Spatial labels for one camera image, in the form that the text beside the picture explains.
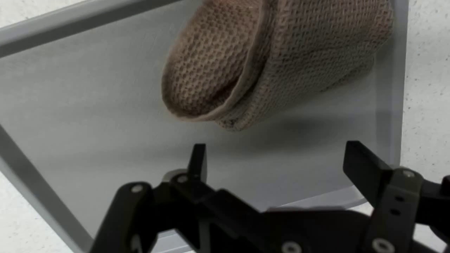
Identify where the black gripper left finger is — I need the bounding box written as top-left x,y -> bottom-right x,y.
89,142 -> 265,253

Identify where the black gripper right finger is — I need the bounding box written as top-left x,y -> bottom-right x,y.
343,141 -> 450,253

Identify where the grey metal tray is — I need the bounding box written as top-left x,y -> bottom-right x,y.
0,0 -> 408,252

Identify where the brown waffle towel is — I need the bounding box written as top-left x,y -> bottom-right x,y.
162,0 -> 394,131

